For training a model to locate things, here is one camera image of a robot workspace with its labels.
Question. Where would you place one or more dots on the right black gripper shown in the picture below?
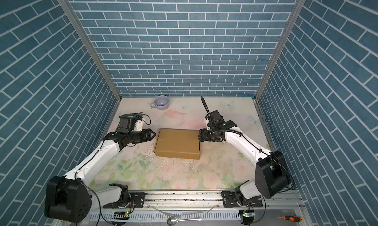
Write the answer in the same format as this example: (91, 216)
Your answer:
(203, 135)

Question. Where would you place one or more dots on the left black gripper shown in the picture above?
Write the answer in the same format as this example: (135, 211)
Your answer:
(149, 137)

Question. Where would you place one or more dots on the brown cardboard box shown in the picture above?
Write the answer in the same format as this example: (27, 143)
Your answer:
(178, 143)

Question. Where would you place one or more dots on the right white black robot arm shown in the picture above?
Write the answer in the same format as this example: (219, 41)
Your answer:
(271, 174)

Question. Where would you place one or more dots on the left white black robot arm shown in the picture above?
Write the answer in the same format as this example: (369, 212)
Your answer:
(69, 197)

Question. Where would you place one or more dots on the lavender ceramic cup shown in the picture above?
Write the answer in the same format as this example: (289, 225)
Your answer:
(161, 103)

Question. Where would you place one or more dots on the clear plastic strip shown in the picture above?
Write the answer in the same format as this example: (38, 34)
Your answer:
(183, 212)

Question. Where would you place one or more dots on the metal spoon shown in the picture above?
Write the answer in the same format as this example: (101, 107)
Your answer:
(172, 221)

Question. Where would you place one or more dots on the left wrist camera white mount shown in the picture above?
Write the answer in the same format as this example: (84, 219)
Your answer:
(138, 126)

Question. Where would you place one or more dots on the green handled pliers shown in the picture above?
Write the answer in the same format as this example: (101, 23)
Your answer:
(132, 116)

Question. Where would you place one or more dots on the aluminium front rail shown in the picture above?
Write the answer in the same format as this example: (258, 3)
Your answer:
(200, 199)

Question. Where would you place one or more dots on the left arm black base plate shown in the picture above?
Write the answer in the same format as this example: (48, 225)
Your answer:
(132, 201)

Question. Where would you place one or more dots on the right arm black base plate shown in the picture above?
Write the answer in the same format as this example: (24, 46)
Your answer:
(233, 199)

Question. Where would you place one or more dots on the orange handled screwdriver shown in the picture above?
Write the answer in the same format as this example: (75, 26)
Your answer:
(291, 218)

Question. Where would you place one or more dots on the aluminium corner post right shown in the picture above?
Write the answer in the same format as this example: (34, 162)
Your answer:
(280, 45)

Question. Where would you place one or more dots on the aluminium corner post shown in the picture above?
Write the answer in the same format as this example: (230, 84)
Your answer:
(280, 45)
(74, 20)

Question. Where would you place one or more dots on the aluminium corner post left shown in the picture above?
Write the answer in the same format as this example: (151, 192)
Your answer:
(74, 20)

